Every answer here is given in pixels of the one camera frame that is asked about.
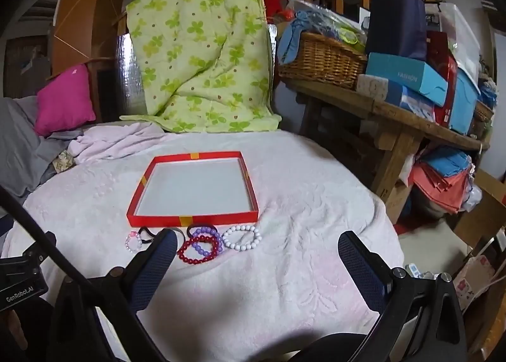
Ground blue cloth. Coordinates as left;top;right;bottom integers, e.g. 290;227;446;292
278;10;318;67

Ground grey blanket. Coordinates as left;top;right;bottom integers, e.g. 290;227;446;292
0;96;84;204

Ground folded blue cloths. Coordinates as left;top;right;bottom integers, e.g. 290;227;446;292
424;146;474;178

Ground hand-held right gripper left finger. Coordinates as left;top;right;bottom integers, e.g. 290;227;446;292
51;228;178;362

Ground blue plastic bin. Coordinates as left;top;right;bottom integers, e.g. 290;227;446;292
448;67;481;135

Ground pink pillow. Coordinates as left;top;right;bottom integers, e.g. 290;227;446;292
34;65;97;137

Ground tall red box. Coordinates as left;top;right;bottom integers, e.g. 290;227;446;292
426;31;459;129

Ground lilac cloth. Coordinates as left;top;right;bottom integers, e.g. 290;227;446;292
69;122;167;167

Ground small wicker basket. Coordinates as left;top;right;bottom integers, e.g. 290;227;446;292
474;101;496;124

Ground cardboard box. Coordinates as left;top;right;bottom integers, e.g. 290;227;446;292
454;168;506;249

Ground small white box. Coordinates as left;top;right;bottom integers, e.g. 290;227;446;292
356;74;389;101

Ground pink and white box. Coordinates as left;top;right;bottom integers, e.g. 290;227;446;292
453;254;496;312

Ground orange wooden panel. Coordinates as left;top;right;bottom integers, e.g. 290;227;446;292
51;0;137;70

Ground small patterned cloth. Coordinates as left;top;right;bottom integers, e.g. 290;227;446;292
53;150;76;173

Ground black cable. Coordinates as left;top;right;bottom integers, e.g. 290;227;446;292
0;185;169;362

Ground red cloth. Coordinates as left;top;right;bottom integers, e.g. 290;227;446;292
261;0;295;25

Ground teal shoe box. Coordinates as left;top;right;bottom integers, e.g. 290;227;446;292
366;52;449;107

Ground stack of coral cloths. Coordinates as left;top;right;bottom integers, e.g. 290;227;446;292
409;162;475;215

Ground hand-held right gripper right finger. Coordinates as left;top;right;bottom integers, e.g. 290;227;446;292
337;231;469;362

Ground navy bag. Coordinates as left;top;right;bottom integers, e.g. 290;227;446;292
365;0;428;62

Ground green floral quilt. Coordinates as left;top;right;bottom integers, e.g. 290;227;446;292
120;0;282;134

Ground white bead bracelet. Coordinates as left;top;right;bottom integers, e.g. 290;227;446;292
222;224;262;251

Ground purple bead bracelet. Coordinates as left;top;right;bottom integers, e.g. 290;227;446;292
194;226;223;255

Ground red bead bracelet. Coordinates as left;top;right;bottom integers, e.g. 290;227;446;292
178;239;219;266

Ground clear plastic storage box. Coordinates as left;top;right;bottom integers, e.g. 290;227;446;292
425;2;481;83

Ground silver foil panel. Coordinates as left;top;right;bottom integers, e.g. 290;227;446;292
114;32;144;117

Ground red shallow box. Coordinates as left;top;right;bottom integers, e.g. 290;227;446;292
126;152;260;228

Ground pink bead bracelet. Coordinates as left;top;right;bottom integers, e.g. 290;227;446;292
125;231;142;254

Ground clear plastic bag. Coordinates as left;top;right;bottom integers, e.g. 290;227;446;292
290;0;367;51

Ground blue and white box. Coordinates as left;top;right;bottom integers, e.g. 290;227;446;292
385;83;436;122

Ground wooden table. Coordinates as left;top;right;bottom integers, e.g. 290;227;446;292
279;69;491;225

